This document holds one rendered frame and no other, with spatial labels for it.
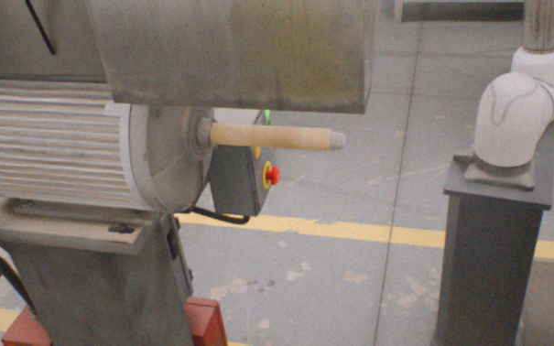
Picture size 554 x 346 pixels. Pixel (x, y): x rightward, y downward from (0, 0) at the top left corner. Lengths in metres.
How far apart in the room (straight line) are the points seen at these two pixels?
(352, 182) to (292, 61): 2.25
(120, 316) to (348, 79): 0.68
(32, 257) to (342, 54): 0.70
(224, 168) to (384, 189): 1.70
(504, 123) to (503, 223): 0.29
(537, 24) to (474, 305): 0.85
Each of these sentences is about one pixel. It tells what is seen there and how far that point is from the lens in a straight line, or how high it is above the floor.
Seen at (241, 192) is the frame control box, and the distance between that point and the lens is 1.22.
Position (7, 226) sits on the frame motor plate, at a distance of 1.07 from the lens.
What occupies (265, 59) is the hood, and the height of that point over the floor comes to 1.45.
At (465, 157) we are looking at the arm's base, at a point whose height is 0.73.
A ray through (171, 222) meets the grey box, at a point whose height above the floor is 0.90.
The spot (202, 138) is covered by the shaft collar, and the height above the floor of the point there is 1.25.
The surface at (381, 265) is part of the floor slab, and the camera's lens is 2.44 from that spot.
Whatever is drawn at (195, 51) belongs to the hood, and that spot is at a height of 1.46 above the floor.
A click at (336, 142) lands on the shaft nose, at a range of 0.85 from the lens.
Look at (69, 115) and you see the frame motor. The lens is 0.89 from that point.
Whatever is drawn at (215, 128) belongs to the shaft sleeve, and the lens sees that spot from 0.89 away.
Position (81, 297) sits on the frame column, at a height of 0.95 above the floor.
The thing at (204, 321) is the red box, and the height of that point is 0.62.
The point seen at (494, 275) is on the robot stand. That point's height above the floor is 0.40.
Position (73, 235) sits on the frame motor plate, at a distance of 1.00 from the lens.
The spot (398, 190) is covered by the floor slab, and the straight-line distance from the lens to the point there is 2.81.
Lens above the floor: 1.71
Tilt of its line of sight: 36 degrees down
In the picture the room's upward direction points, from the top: 6 degrees counter-clockwise
